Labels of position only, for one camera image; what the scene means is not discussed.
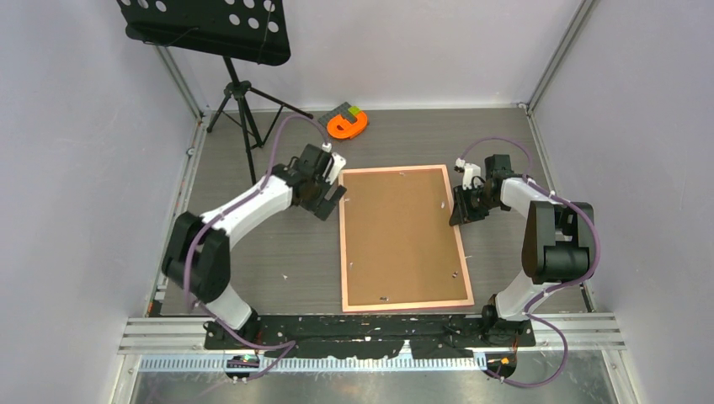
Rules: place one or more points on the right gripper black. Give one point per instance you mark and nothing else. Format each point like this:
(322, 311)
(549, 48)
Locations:
(461, 212)

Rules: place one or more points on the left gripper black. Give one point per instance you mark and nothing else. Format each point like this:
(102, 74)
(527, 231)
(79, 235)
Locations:
(322, 207)

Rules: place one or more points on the brown cardboard backing board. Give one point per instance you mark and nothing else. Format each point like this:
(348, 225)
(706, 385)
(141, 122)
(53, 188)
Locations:
(401, 234)

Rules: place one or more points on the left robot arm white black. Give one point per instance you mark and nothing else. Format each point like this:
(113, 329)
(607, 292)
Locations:
(198, 255)

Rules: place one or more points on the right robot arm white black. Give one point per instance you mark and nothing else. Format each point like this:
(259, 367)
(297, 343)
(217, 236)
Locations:
(558, 246)

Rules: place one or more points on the orange tape dispenser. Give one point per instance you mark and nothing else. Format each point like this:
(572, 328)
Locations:
(341, 128)

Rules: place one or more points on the grey lego plate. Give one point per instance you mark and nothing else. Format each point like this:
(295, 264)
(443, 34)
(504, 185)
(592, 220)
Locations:
(342, 111)

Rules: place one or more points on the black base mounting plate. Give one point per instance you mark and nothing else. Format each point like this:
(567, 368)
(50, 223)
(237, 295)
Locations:
(429, 336)

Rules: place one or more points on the black music stand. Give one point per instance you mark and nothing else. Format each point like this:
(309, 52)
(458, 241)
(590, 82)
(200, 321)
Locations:
(253, 31)

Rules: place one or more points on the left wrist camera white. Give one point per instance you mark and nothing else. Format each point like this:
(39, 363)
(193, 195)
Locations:
(336, 163)

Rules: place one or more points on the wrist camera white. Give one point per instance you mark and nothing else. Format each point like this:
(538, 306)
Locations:
(336, 163)
(470, 173)

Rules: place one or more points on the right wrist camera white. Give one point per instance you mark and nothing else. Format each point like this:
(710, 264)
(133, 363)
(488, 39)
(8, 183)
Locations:
(470, 173)

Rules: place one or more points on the aluminium rail front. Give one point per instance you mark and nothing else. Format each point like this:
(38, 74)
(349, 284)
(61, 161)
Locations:
(178, 344)

